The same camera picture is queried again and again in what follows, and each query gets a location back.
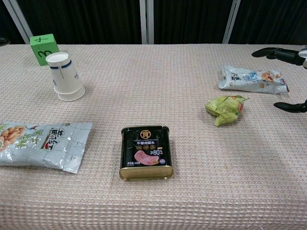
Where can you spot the pink woven tablecloth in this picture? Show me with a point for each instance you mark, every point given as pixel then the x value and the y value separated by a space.
pixel 168 203

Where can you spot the grey metal frame post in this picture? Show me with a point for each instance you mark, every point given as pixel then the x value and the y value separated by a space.
pixel 231 21
pixel 146 21
pixel 19 21

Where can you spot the black gold luncheon meat can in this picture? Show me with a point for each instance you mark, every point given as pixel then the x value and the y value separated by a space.
pixel 145 151

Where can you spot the crumpled green snack wrapper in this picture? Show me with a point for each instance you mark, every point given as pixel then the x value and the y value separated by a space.
pixel 224 109

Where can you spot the silver peanut snack bag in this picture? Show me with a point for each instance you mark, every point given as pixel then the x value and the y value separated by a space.
pixel 36 146

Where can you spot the green numbered cube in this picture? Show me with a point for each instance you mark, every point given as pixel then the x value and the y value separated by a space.
pixel 43 43

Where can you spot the black backdrop curtain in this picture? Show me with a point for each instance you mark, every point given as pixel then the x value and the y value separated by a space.
pixel 84 19

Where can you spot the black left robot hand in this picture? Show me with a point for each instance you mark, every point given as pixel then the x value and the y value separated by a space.
pixel 3 41

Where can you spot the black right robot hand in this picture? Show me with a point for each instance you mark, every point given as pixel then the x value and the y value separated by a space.
pixel 285 56

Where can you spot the white blue snack packet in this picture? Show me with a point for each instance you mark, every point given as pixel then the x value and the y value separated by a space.
pixel 249 79

